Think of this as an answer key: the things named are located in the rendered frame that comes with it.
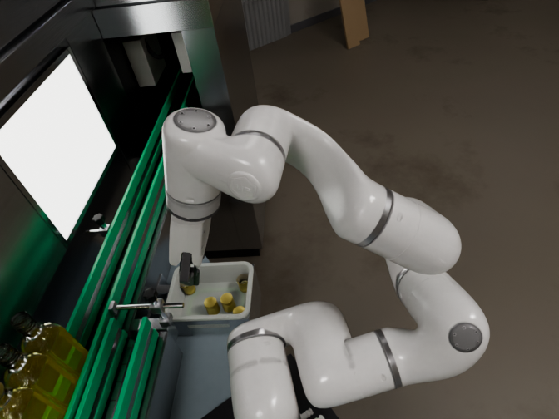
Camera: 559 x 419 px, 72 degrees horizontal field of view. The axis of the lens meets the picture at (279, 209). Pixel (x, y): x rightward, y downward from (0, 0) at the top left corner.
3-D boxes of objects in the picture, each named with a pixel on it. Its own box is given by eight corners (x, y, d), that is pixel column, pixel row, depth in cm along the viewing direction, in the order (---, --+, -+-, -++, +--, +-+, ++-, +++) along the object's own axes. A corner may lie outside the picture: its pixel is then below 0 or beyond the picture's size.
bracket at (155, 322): (143, 330, 99) (132, 316, 94) (179, 329, 98) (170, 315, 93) (139, 343, 97) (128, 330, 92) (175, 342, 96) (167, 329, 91)
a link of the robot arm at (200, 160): (294, 124, 48) (281, 173, 41) (279, 186, 55) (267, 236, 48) (175, 95, 47) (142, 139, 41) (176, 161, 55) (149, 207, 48)
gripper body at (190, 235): (174, 167, 57) (175, 218, 65) (156, 218, 50) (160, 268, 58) (225, 174, 58) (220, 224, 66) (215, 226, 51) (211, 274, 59)
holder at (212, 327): (167, 283, 116) (158, 268, 111) (257, 279, 114) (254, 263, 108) (153, 337, 105) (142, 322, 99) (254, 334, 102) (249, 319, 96)
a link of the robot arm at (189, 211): (174, 156, 56) (175, 171, 58) (158, 200, 50) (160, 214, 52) (226, 165, 56) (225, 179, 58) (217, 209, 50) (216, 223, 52)
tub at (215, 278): (184, 281, 116) (175, 263, 110) (258, 278, 114) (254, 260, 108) (171, 336, 104) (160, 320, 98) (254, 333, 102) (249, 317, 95)
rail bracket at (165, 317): (126, 317, 94) (103, 288, 85) (193, 314, 93) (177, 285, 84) (121, 328, 92) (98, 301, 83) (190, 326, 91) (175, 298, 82)
